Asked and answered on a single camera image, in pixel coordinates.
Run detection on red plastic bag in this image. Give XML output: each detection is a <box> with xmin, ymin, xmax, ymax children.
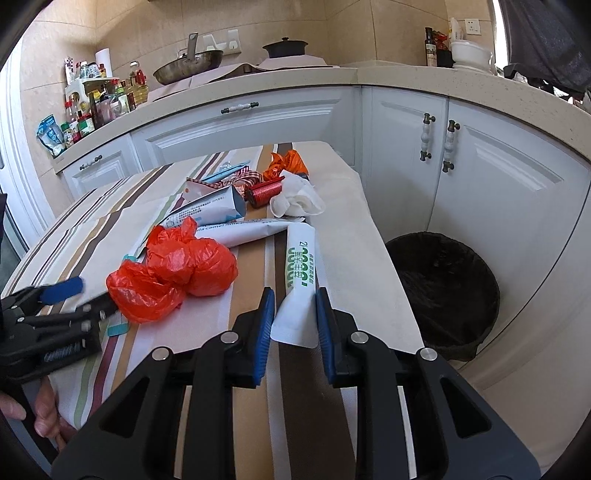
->
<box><xmin>106</xmin><ymin>218</ymin><xmax>238</xmax><ymax>324</ymax></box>

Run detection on white blue toothpaste box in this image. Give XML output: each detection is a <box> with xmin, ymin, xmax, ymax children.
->
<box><xmin>160</xmin><ymin>185</ymin><xmax>246</xmax><ymax>228</ymax></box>

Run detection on white paper package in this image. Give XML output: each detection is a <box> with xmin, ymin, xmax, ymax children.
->
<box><xmin>195</xmin><ymin>217</ymin><xmax>304</xmax><ymax>249</ymax></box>

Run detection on light blue paper strip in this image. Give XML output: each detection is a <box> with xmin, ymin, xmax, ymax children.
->
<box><xmin>201</xmin><ymin>162</ymin><xmax>249</xmax><ymax>184</ymax></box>

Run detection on red white patterned wrapper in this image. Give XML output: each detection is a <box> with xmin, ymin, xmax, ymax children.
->
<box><xmin>182</xmin><ymin>167</ymin><xmax>263</xmax><ymax>195</ymax></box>

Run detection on red shiny roll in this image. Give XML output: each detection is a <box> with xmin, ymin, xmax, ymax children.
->
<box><xmin>245</xmin><ymin>176</ymin><xmax>283</xmax><ymax>209</ymax></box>

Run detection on white green-lettered tube wrapper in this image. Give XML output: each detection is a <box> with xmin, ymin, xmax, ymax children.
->
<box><xmin>270</xmin><ymin>223</ymin><xmax>318</xmax><ymax>349</ymax></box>

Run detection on white tissue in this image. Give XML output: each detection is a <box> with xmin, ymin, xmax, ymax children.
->
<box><xmin>270</xmin><ymin>170</ymin><xmax>325</xmax><ymax>218</ymax></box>

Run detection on orange bag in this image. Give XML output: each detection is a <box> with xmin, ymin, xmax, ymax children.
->
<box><xmin>263</xmin><ymin>149</ymin><xmax>308</xmax><ymax>181</ymax></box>

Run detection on black trash bin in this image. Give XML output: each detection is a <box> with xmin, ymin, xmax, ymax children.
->
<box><xmin>386</xmin><ymin>231</ymin><xmax>501</xmax><ymax>362</ymax></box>

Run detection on person's left hand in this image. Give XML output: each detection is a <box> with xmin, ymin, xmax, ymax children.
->
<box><xmin>1</xmin><ymin>376</ymin><xmax>76</xmax><ymax>451</ymax></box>

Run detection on striped tablecloth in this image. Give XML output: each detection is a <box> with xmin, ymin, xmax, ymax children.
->
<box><xmin>6</xmin><ymin>142</ymin><xmax>423</xmax><ymax>479</ymax></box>

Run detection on blue white snack bag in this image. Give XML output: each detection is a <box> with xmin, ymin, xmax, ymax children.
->
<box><xmin>36</xmin><ymin>114</ymin><xmax>66</xmax><ymax>158</ymax></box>

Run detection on white spice rack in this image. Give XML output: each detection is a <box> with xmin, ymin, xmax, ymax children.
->
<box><xmin>64</xmin><ymin>77</ymin><xmax>121</xmax><ymax>129</ymax></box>

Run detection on yellow oil bottle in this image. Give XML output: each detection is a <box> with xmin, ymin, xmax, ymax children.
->
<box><xmin>128</xmin><ymin>60</ymin><xmax>148</xmax><ymax>106</ymax></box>

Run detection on paper towel roll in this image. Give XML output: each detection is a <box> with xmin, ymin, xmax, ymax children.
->
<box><xmin>95</xmin><ymin>48</ymin><xmax>112</xmax><ymax>77</ymax></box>

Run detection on steel wok pan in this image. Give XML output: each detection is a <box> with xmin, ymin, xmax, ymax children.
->
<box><xmin>153</xmin><ymin>32</ymin><xmax>223</xmax><ymax>86</ymax></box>

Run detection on pink stove cover cloth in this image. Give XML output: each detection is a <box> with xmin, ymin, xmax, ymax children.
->
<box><xmin>148</xmin><ymin>55</ymin><xmax>328</xmax><ymax>102</ymax></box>

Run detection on black lidded pot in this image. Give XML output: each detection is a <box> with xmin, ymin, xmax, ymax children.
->
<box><xmin>263</xmin><ymin>37</ymin><xmax>308</xmax><ymax>59</ymax></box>

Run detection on red packet by bottle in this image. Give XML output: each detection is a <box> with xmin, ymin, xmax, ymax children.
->
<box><xmin>434</xmin><ymin>31</ymin><xmax>454</xmax><ymax>68</ymax></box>

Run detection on white stacked bowls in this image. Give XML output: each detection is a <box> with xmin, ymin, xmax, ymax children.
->
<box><xmin>451</xmin><ymin>40</ymin><xmax>493</xmax><ymax>72</ymax></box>

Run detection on dark sauce bottle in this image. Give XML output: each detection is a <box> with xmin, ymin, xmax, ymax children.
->
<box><xmin>425</xmin><ymin>27</ymin><xmax>438</xmax><ymax>67</ymax></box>

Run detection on dark hanging curtain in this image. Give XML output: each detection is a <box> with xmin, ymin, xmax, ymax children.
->
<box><xmin>499</xmin><ymin>0</ymin><xmax>590</xmax><ymax>100</ymax></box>

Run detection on drawer handle left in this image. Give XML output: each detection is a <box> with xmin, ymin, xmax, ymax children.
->
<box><xmin>79</xmin><ymin>155</ymin><xmax>103</xmax><ymax>171</ymax></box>

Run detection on drawer handle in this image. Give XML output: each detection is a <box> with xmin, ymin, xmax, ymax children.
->
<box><xmin>221</xmin><ymin>101</ymin><xmax>259</xmax><ymax>115</ymax></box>
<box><xmin>79</xmin><ymin>155</ymin><xmax>103</xmax><ymax>171</ymax></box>

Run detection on drawer handle middle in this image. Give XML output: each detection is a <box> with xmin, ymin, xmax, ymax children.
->
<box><xmin>221</xmin><ymin>101</ymin><xmax>259</xmax><ymax>115</ymax></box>

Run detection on white wall rack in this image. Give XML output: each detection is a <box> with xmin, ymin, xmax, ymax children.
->
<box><xmin>201</xmin><ymin>29</ymin><xmax>242</xmax><ymax>55</ymax></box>

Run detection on cabinet door handle right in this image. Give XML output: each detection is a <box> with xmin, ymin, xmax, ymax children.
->
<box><xmin>442</xmin><ymin>120</ymin><xmax>461</xmax><ymax>173</ymax></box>

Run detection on cabinet door handle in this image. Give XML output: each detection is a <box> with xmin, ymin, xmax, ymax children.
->
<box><xmin>420</xmin><ymin>112</ymin><xmax>436</xmax><ymax>162</ymax></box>
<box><xmin>442</xmin><ymin>120</ymin><xmax>461</xmax><ymax>173</ymax></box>

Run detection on cabinet door handle left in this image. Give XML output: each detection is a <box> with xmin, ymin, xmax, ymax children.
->
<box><xmin>420</xmin><ymin>112</ymin><xmax>436</xmax><ymax>162</ymax></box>

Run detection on white wall socket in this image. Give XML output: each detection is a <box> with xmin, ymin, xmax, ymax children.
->
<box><xmin>464</xmin><ymin>18</ymin><xmax>481</xmax><ymax>36</ymax></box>

